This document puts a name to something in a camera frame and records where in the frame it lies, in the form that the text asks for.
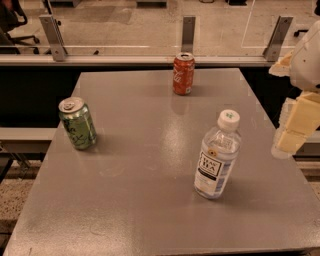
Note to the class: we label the middle metal rail bracket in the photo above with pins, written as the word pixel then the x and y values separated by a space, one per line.
pixel 188 32

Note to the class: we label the left metal rail bracket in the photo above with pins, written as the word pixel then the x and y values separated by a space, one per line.
pixel 54 37

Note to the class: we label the green soda can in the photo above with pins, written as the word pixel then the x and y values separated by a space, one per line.
pixel 77 122

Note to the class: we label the black office chair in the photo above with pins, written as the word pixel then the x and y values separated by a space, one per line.
pixel 13 16

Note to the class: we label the clear blue-label plastic bottle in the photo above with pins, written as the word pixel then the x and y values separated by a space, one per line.
pixel 219 150

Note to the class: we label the right metal rail bracket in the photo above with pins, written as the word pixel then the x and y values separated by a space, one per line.
pixel 273 49

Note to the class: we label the grey horizontal rail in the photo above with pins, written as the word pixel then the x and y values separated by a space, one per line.
pixel 103 60

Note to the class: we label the metal rail bracket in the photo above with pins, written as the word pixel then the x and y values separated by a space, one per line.
pixel 273 49
pixel 188 32
pixel 54 37

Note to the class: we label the red cola can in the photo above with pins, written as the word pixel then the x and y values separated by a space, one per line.
pixel 183 72

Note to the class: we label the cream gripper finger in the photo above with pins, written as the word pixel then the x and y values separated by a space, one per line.
pixel 299 119
pixel 282 67

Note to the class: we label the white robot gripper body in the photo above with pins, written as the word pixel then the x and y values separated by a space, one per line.
pixel 307 65

